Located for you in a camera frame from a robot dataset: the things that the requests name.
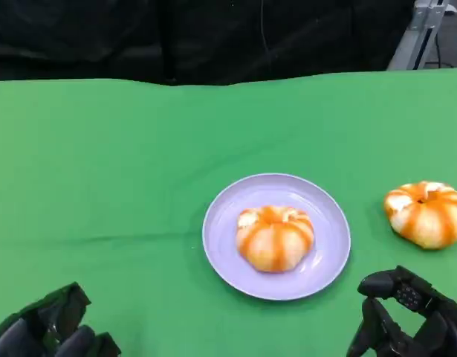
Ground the orange and white bread roll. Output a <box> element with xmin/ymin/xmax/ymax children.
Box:
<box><xmin>235</xmin><ymin>205</ymin><xmax>315</xmax><ymax>274</ymax></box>
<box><xmin>383</xmin><ymin>181</ymin><xmax>457</xmax><ymax>251</ymax></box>

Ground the green cloth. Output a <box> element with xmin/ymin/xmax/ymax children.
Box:
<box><xmin>0</xmin><ymin>66</ymin><xmax>457</xmax><ymax>357</ymax></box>

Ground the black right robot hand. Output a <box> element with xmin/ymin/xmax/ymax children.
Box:
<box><xmin>346</xmin><ymin>264</ymin><xmax>457</xmax><ymax>357</ymax></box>

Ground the thin cable on curtain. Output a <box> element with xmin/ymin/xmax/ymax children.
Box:
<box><xmin>259</xmin><ymin>0</ymin><xmax>270</xmax><ymax>48</ymax></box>

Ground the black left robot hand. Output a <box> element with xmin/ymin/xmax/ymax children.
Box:
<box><xmin>0</xmin><ymin>281</ymin><xmax>122</xmax><ymax>357</ymax></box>

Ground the lilac plate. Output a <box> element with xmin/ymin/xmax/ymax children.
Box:
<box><xmin>201</xmin><ymin>172</ymin><xmax>352</xmax><ymax>302</ymax></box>

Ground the black cable at frame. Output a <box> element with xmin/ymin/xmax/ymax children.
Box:
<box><xmin>435</xmin><ymin>28</ymin><xmax>443</xmax><ymax>69</ymax></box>

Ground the black backdrop curtain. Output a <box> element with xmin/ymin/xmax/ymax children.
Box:
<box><xmin>0</xmin><ymin>0</ymin><xmax>417</xmax><ymax>87</ymax></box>

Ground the grey metal frame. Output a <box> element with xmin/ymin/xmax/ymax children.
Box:
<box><xmin>386</xmin><ymin>0</ymin><xmax>457</xmax><ymax>71</ymax></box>

